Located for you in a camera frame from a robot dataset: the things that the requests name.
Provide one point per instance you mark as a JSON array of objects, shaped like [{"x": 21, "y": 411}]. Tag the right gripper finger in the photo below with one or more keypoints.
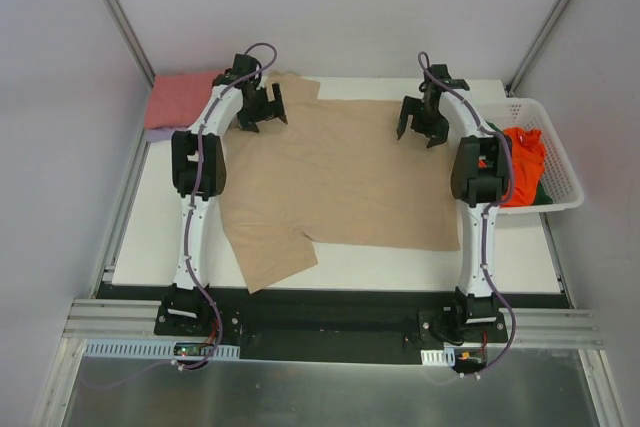
[
  {"x": 409, "y": 116},
  {"x": 437, "y": 133}
]

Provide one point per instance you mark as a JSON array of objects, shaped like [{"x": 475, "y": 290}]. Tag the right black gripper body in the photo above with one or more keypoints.
[{"x": 425, "y": 120}]

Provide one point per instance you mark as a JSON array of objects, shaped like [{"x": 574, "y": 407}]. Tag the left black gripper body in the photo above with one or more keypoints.
[{"x": 260, "y": 107}]

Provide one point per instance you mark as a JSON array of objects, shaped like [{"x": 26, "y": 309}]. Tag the beige t shirt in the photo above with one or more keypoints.
[{"x": 333, "y": 171}]

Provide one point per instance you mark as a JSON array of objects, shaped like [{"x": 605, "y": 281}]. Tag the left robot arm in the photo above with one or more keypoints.
[{"x": 199, "y": 174}]

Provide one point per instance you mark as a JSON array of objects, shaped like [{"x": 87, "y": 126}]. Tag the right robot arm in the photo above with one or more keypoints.
[{"x": 481, "y": 180}]

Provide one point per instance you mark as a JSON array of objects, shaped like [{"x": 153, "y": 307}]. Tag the folded pink t shirt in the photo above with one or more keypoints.
[{"x": 178, "y": 100}]

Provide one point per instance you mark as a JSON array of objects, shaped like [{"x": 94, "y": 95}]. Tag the orange t shirt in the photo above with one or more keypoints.
[{"x": 525, "y": 167}]

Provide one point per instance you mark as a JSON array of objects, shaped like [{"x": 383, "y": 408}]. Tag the folded lavender t shirt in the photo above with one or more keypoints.
[{"x": 159, "y": 134}]

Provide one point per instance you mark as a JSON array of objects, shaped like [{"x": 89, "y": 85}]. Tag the green t shirt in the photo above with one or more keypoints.
[{"x": 545, "y": 197}]

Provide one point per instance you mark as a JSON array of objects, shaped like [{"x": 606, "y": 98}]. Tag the white plastic basket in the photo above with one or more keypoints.
[{"x": 545, "y": 178}]

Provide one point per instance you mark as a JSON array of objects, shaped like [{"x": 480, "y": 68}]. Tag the right aluminium frame post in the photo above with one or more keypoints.
[{"x": 539, "y": 41}]

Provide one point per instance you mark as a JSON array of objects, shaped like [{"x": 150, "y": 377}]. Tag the aluminium frame post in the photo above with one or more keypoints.
[
  {"x": 130, "y": 38},
  {"x": 539, "y": 41}
]

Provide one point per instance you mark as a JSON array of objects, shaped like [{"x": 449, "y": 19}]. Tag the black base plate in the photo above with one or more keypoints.
[{"x": 368, "y": 327}]

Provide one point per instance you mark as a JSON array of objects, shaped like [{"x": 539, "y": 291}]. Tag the left aluminium frame post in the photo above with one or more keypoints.
[{"x": 130, "y": 38}]

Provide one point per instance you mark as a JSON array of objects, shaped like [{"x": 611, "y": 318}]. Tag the right white cable duct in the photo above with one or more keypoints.
[{"x": 450, "y": 357}]

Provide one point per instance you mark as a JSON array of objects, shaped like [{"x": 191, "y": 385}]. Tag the white cable duct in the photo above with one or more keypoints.
[
  {"x": 450, "y": 357},
  {"x": 159, "y": 350}
]

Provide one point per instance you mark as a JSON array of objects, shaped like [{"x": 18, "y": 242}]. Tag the aluminium front rail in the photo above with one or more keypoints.
[{"x": 136, "y": 319}]

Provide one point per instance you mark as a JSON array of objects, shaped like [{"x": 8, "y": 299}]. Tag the left white cable duct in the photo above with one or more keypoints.
[{"x": 159, "y": 350}]

